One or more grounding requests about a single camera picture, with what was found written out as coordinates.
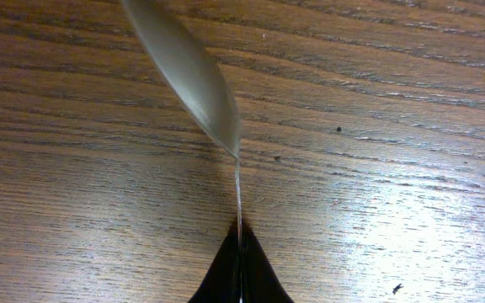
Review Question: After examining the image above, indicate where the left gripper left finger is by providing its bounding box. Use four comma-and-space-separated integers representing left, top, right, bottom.
189, 221, 240, 303

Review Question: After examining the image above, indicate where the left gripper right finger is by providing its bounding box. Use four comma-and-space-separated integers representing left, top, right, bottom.
242, 221, 293, 303

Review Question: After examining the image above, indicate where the small metal spoon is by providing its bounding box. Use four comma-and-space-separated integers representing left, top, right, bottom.
121, 0, 243, 302

